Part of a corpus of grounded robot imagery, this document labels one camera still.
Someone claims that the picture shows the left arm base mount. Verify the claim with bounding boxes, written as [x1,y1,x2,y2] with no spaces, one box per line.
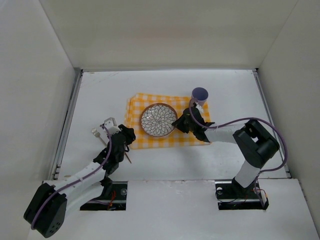
[80,178,128,211]

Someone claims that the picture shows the yellow white checkered cloth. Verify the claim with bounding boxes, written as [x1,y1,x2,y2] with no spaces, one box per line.
[124,93,208,150]

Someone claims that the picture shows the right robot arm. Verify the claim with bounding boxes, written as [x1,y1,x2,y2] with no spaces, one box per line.
[172,107,280,189]

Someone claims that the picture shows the silver copper fork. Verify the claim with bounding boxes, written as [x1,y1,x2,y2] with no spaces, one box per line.
[91,127,107,146]

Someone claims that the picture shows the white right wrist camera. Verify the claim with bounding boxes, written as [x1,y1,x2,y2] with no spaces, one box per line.
[194,102,204,113]

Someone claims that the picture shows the left aluminium table rail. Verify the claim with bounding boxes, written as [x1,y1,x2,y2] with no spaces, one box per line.
[47,67,83,180]

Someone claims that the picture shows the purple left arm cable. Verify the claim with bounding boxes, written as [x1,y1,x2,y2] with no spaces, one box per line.
[30,124,113,230]

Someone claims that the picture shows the patterned ceramic plate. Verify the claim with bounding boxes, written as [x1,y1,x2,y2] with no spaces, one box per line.
[139,102,178,138]

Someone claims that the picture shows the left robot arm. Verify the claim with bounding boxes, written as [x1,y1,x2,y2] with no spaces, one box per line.
[23,124,136,238]

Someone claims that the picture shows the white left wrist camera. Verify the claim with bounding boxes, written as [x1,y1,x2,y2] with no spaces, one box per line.
[103,117,121,135]

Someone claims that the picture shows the lavender paper cup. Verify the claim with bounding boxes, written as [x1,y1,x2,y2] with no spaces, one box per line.
[191,87,209,107]

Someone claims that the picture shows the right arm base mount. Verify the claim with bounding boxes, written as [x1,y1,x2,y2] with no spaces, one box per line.
[215,179,269,211]

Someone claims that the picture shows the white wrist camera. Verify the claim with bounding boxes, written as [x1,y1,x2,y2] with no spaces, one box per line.
[194,102,204,113]
[103,117,121,135]

